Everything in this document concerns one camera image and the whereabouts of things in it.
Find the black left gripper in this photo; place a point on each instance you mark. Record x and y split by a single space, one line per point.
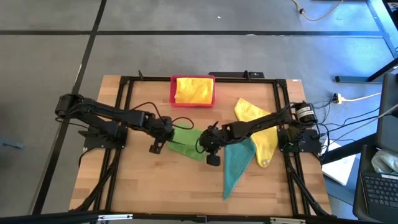
161 129

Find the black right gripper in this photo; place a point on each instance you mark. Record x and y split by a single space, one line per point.
211 138

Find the teal microfiber towel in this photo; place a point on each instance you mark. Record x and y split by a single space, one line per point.
236 165

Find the bright green microfiber towel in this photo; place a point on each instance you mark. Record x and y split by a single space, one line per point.
186 143

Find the yellow microfiber towel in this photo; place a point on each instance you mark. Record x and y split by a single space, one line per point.
264 143
194 90

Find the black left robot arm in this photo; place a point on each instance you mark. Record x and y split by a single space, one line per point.
102 113

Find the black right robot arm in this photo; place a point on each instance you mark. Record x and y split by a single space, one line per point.
264 123

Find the pink plastic bin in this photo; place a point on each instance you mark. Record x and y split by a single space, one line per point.
171 90

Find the white flat box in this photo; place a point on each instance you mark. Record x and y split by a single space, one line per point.
340 169

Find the yellow power plug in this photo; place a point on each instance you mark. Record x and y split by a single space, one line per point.
338 99

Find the grey floor object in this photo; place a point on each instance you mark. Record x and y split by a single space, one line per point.
12 144

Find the blue-grey floor bar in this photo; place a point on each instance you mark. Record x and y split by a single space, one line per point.
357 79

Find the black laptop keyboard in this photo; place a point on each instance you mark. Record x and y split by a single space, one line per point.
381 193

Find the grey crumpled cloth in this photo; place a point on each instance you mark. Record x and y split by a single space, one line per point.
385 161

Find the dark grey panel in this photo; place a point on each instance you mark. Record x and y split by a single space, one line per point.
388 124

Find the black diagonal table leg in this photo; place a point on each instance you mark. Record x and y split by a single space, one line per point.
384 70

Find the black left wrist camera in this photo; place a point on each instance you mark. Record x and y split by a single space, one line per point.
167 120

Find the black aluminium table frame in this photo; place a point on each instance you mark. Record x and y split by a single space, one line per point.
149 79

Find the silver aluminium bracket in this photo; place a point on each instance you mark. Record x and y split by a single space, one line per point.
115 216
287 220

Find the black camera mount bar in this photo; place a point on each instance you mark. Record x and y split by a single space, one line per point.
236 75

